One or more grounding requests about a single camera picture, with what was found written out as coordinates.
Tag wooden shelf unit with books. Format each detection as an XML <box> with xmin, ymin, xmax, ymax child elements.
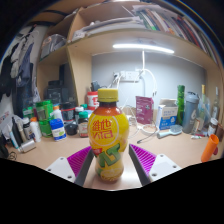
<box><xmin>35</xmin><ymin>0</ymin><xmax>224</xmax><ymax>108</ymax></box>

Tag grey shaker bottle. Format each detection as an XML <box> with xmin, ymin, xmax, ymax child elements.
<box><xmin>181</xmin><ymin>91</ymin><xmax>200</xmax><ymax>134</ymax></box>

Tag clear glass bottle white cap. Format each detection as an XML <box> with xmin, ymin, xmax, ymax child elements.
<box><xmin>212</xmin><ymin>86</ymin><xmax>222</xmax><ymax>119</ymax></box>

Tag dark jar with green lid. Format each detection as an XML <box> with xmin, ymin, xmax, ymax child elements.
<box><xmin>78</xmin><ymin>111</ymin><xmax>90</xmax><ymax>139</ymax></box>

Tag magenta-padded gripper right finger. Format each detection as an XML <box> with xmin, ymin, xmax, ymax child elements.
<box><xmin>128</xmin><ymin>143</ymin><xmax>183</xmax><ymax>188</ymax></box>

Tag red and white jar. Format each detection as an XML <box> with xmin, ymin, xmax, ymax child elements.
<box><xmin>86</xmin><ymin>91</ymin><xmax>100</xmax><ymax>110</ymax></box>

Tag white bottle with blue cap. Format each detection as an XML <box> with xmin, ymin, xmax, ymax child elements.
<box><xmin>49</xmin><ymin>118</ymin><xmax>68</xmax><ymax>142</ymax></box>

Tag white tube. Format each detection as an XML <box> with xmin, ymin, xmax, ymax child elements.
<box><xmin>190</xmin><ymin>133</ymin><xmax>208</xmax><ymax>140</ymax></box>

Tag light blue hairbrush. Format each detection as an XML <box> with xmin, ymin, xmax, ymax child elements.
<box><xmin>156</xmin><ymin>124</ymin><xmax>184</xmax><ymax>140</ymax></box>

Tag brown jar with white lid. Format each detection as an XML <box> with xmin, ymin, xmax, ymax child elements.
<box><xmin>207</xmin><ymin>117</ymin><xmax>219</xmax><ymax>137</ymax></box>

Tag clear bottle with yellow cap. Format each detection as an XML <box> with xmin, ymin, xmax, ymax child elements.
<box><xmin>199</xmin><ymin>84</ymin><xmax>208</xmax><ymax>118</ymax></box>

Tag black round container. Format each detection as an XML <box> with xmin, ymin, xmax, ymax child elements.
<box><xmin>64</xmin><ymin>121</ymin><xmax>79</xmax><ymax>136</ymax></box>

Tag hanging clothes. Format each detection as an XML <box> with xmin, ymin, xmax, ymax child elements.
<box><xmin>0</xmin><ymin>31</ymin><xmax>39</xmax><ymax>104</ymax></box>

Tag orange plastic cup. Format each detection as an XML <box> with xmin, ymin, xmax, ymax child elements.
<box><xmin>200</xmin><ymin>133</ymin><xmax>220</xmax><ymax>163</ymax></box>

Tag maroon pouch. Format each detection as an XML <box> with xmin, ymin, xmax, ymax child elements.
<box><xmin>135</xmin><ymin>95</ymin><xmax>155</xmax><ymax>126</ymax></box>

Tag white bottle with orange cap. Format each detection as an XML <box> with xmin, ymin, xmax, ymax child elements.
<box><xmin>29</xmin><ymin>116</ymin><xmax>43</xmax><ymax>143</ymax></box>

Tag white cable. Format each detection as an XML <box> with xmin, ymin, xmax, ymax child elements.
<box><xmin>109</xmin><ymin>49</ymin><xmax>160</xmax><ymax>138</ymax></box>

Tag green plastic container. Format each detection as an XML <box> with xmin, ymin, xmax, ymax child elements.
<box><xmin>35</xmin><ymin>99</ymin><xmax>54</xmax><ymax>138</ymax></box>

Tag white LED light bar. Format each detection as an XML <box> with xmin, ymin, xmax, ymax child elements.
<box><xmin>112</xmin><ymin>43</ymin><xmax>175</xmax><ymax>54</ymax></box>

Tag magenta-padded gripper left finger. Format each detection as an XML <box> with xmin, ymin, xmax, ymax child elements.
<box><xmin>44</xmin><ymin>145</ymin><xmax>96</xmax><ymax>188</ymax></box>

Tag white wall power strip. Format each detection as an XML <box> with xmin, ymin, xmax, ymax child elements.
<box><xmin>113</xmin><ymin>70</ymin><xmax>141</xmax><ymax>82</ymax></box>

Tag yellow drink bottle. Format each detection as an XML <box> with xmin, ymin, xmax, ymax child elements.
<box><xmin>88</xmin><ymin>88</ymin><xmax>130</xmax><ymax>183</ymax></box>

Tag green glass bottle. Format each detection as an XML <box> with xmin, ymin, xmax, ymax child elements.
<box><xmin>176</xmin><ymin>84</ymin><xmax>186</xmax><ymax>126</ymax></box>

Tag silver can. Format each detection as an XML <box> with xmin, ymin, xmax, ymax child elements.
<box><xmin>17</xmin><ymin>138</ymin><xmax>37</xmax><ymax>154</ymax></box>

